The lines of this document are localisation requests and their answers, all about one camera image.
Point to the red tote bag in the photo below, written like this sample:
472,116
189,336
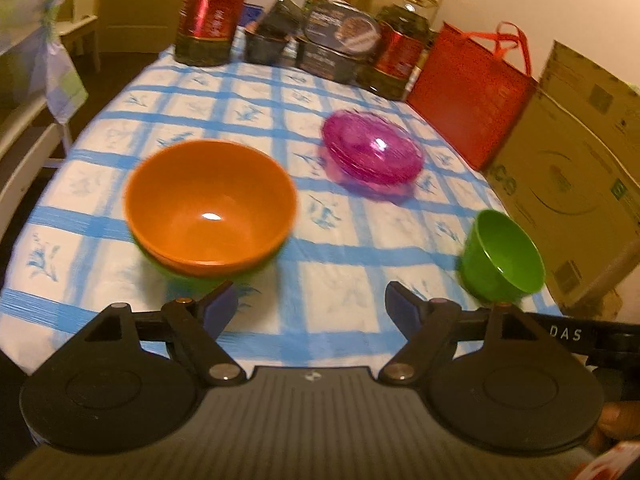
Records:
465,95

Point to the large green bowl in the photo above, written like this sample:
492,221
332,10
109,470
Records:
210,280

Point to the white wooden chair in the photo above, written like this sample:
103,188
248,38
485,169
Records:
25,135

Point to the small white stool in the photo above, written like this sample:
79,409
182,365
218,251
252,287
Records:
80,35

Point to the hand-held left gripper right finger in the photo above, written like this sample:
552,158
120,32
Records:
402,307

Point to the dark triangular packet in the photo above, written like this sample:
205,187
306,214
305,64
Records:
282,17

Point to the black instant meal box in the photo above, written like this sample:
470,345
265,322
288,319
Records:
330,62
340,25

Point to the blue checked tablecloth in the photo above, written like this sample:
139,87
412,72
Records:
325,280

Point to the wooden door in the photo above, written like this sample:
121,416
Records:
142,5

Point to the large cardboard box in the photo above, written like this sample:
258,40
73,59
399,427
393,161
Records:
575,185

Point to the small green bowl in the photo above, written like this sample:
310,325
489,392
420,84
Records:
505,255

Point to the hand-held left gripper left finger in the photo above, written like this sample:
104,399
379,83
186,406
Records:
220,306

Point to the oil bottle with red label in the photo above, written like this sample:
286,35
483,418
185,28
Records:
212,15
397,50

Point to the pale checked chair cover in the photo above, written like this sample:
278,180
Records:
30,15

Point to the orange bowl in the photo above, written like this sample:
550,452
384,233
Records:
210,205

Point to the person's right hand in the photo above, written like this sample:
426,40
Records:
617,425

